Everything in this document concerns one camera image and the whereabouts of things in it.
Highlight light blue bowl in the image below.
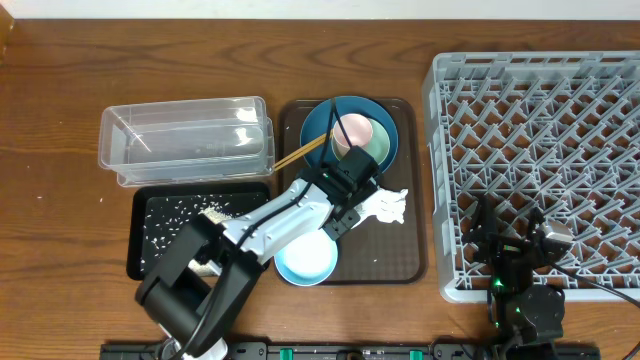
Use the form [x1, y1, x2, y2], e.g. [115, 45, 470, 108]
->
[274, 230, 338, 287]

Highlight clear plastic bin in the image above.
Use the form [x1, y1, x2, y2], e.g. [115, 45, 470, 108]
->
[98, 96, 275, 187]

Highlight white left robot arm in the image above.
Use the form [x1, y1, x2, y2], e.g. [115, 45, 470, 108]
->
[135, 146, 379, 359]

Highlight grey dishwasher rack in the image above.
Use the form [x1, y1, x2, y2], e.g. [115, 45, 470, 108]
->
[422, 51, 639, 303]

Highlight pile of white rice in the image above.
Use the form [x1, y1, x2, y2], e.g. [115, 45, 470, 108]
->
[139, 195, 234, 275]

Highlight dark blue plate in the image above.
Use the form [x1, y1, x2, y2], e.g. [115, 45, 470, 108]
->
[300, 96, 399, 172]

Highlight light green bowl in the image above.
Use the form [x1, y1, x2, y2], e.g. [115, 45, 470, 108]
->
[365, 118, 391, 165]

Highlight black plastic tray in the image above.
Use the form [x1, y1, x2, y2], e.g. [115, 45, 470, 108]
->
[126, 182, 270, 281]

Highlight white napkin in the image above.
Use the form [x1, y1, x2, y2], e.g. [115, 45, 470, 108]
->
[355, 188, 408, 225]

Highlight pink cup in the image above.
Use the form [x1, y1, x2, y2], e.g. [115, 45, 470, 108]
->
[331, 113, 373, 159]

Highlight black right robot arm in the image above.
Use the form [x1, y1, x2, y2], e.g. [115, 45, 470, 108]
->
[462, 197, 574, 359]

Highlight brown serving tray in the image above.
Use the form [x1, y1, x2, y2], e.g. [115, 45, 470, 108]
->
[275, 97, 429, 286]

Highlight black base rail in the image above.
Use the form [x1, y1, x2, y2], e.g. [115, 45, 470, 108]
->
[99, 342, 601, 360]

